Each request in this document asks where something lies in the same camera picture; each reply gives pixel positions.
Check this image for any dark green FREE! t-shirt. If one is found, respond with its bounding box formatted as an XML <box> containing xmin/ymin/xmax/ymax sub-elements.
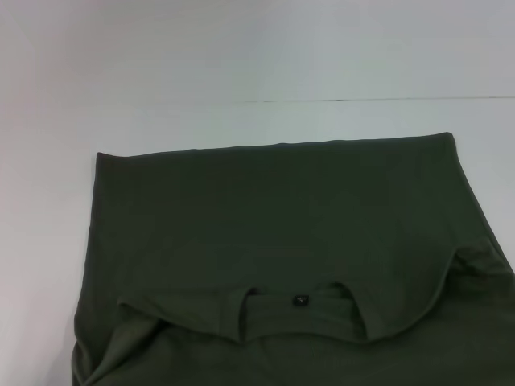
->
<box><xmin>68</xmin><ymin>131</ymin><xmax>515</xmax><ymax>386</ymax></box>

